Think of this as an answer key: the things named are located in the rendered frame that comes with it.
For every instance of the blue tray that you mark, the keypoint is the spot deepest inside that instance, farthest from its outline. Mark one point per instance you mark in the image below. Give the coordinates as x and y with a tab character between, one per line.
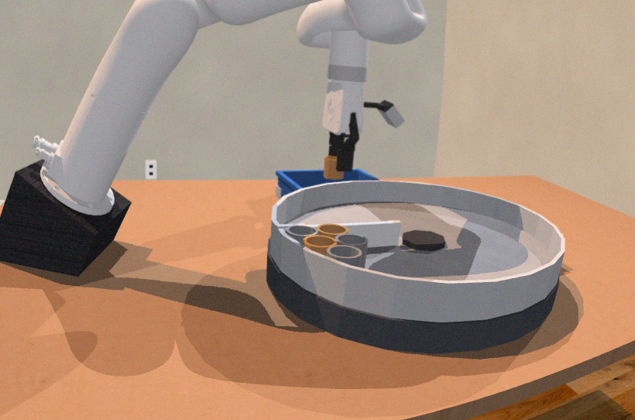
293	180

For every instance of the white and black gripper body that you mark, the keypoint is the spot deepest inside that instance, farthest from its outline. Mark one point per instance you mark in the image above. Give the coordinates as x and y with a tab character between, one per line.
343	98

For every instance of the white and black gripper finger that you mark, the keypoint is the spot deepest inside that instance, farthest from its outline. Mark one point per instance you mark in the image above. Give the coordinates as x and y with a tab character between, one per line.
346	153
334	140

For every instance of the grey metal bushing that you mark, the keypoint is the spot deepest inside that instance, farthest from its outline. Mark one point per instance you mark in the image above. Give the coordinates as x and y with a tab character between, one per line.
299	232
346	254
355	240

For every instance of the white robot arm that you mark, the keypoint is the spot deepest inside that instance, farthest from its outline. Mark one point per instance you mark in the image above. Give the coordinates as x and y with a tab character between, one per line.
151	42

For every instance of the bronze bushing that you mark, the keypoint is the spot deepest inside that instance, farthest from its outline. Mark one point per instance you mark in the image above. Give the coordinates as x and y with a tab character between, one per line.
321	243
331	230
330	168

